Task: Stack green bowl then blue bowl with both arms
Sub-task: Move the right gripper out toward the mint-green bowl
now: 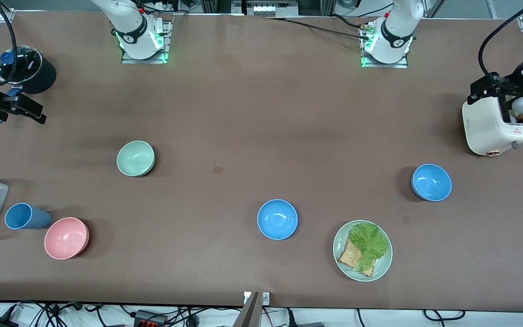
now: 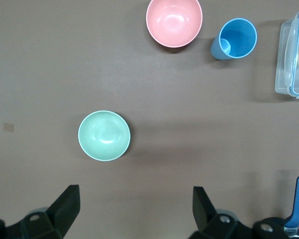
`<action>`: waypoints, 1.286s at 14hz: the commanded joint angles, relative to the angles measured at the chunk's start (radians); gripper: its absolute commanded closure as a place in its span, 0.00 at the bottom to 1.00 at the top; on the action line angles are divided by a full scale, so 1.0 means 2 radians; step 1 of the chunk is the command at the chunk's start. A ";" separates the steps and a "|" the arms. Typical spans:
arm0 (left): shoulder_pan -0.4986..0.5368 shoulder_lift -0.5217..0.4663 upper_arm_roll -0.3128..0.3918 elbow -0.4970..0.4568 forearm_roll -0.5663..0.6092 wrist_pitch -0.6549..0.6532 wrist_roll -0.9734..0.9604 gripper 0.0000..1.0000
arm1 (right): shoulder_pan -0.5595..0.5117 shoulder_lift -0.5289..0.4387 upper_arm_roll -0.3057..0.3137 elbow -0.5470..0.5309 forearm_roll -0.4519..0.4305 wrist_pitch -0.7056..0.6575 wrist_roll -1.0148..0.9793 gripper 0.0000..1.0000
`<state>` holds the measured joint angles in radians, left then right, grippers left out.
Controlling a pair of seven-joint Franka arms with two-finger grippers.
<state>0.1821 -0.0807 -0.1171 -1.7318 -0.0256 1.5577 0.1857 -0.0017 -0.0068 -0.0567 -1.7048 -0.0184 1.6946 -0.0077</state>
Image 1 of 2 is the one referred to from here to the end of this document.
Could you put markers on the pink bowl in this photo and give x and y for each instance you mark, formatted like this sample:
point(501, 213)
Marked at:
point(65, 238)

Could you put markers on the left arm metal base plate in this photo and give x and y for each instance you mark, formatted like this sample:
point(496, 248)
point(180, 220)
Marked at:
point(404, 65)

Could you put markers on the white toaster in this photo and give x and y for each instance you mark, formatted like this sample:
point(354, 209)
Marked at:
point(488, 127)

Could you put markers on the black cylindrical utensil pot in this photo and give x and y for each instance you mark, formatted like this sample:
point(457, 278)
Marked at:
point(43, 72)

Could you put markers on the green bowl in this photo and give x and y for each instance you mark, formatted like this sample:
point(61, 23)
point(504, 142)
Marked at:
point(135, 157)

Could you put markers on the white power strip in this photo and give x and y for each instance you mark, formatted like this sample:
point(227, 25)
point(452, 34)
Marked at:
point(270, 8)

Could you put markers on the brown bread slice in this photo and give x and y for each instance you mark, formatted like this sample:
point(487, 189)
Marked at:
point(348, 256)

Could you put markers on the green plate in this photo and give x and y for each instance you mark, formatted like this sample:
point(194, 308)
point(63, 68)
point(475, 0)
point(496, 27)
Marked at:
point(382, 265)

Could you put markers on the green lettuce leaf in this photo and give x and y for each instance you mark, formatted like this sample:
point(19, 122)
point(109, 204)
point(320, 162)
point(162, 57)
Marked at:
point(369, 240)

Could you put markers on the small metal table bracket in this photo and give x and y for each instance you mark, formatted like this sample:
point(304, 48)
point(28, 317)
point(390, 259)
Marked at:
point(265, 298)

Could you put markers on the blue bowl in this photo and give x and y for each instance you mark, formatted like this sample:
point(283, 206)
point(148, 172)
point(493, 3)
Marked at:
point(277, 219)
point(431, 181)

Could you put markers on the blue cup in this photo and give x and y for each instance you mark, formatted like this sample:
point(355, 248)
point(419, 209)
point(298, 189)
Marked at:
point(25, 217)

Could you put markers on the black and red device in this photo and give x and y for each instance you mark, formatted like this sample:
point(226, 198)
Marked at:
point(149, 319)

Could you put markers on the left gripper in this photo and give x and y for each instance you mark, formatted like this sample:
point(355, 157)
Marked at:
point(505, 87)

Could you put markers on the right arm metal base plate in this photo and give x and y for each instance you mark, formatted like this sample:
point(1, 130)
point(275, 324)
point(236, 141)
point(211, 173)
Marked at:
point(127, 60)

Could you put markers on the grey metal post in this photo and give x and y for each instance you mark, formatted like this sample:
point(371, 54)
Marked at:
point(248, 315)

